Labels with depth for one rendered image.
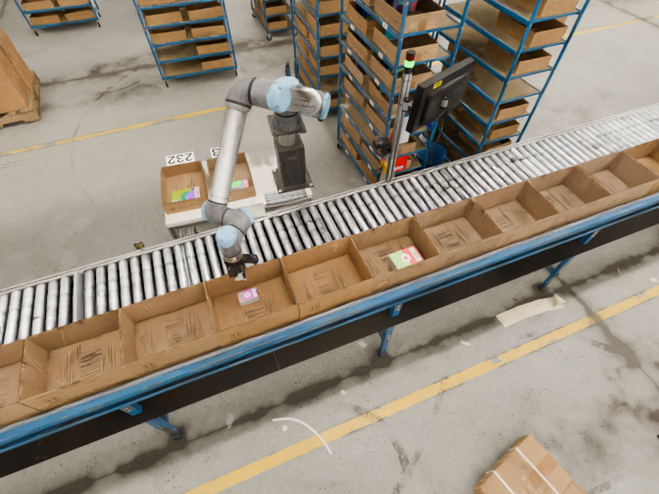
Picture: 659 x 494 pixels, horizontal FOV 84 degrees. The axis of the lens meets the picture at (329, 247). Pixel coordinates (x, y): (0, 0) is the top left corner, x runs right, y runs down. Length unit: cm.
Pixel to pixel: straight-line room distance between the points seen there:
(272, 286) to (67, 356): 101
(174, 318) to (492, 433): 207
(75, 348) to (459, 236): 210
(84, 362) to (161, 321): 37
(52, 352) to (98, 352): 22
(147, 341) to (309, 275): 86
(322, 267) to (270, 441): 119
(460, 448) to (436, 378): 43
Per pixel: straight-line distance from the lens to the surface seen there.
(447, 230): 231
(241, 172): 282
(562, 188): 288
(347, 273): 201
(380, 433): 263
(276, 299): 194
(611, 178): 315
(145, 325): 207
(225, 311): 197
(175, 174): 294
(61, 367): 217
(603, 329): 351
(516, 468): 269
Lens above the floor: 258
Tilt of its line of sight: 53 degrees down
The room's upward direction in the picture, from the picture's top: straight up
